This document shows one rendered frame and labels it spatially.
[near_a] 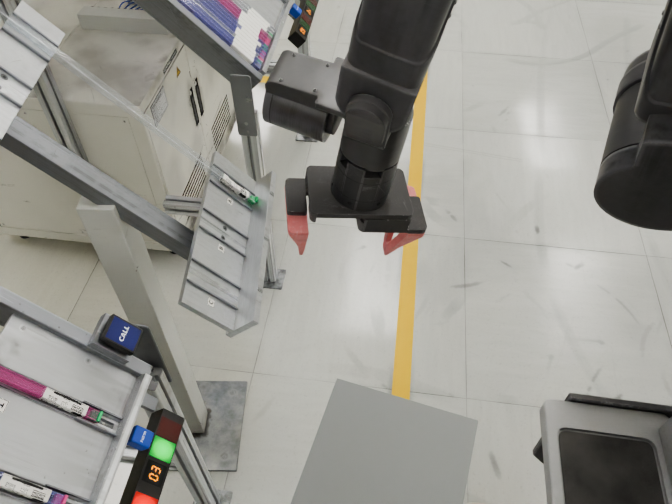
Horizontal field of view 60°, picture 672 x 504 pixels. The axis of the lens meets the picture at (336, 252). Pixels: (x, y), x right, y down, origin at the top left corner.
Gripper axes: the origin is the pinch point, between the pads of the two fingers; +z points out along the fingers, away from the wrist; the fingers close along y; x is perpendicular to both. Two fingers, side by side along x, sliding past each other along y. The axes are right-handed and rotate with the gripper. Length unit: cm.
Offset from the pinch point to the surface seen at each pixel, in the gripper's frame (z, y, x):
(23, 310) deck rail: 19.8, 38.8, -4.3
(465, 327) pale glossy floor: 95, -58, -43
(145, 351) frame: 35.4, 25.3, -6.2
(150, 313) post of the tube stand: 50, 27, -22
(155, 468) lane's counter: 36.8, 22.6, 11.6
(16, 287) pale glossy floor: 118, 78, -73
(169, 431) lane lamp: 37.1, 21.0, 6.3
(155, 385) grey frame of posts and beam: 39.7, 23.8, -2.4
